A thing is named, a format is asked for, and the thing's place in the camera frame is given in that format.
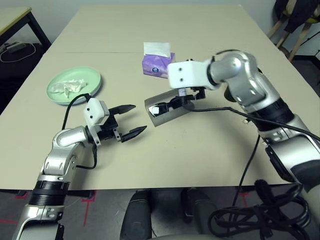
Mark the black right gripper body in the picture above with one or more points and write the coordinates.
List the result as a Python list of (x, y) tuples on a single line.
[(195, 95)]

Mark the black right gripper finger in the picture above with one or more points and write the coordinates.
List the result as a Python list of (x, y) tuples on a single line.
[(178, 102)]

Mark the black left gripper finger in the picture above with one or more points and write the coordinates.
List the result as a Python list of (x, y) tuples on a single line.
[(122, 109), (133, 133)]

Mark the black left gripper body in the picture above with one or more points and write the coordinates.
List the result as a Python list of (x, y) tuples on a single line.
[(110, 130)]

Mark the grey glasses case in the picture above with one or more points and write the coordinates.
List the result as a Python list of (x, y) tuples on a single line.
[(167, 118)]

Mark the black sunglasses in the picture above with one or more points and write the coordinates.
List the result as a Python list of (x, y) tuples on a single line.
[(156, 110)]

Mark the light green plate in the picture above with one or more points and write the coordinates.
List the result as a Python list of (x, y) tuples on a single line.
[(75, 72)]

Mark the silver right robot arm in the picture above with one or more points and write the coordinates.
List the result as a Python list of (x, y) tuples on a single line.
[(250, 82)]

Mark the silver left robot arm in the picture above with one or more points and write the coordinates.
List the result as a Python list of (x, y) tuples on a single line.
[(67, 137)]

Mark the light blue plate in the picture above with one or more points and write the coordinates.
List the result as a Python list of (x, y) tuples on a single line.
[(93, 94)]

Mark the purple tissue box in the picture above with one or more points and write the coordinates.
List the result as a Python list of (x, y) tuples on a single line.
[(157, 67)]

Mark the white tissue sheet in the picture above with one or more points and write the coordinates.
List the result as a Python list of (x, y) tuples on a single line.
[(156, 48)]

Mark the black table support bar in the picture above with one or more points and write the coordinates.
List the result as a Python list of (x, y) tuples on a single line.
[(80, 193)]

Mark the dark grey left robot leg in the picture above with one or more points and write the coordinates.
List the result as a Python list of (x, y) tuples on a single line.
[(136, 217)]

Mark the dark grey robot leg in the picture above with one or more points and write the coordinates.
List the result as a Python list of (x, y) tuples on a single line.
[(136, 217), (200, 210)]

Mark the dark grey right robot leg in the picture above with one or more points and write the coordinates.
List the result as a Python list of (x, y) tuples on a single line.
[(200, 210)]

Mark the beige robot torso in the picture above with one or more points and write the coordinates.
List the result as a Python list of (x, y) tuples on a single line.
[(175, 237)]

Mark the wooden stool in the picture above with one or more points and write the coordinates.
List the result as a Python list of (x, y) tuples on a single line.
[(297, 42)]

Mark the grey power strip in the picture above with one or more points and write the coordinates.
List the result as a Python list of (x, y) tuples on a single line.
[(16, 46)]

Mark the black jacket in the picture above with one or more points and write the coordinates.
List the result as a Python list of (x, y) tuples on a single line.
[(295, 12)]

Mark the yellow-green stool cushion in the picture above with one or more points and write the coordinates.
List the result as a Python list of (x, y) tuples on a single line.
[(312, 20)]

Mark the side desk black legs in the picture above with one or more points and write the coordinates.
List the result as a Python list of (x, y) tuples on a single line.
[(12, 21)]

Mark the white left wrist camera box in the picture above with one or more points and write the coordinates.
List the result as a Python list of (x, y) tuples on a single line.
[(93, 110)]

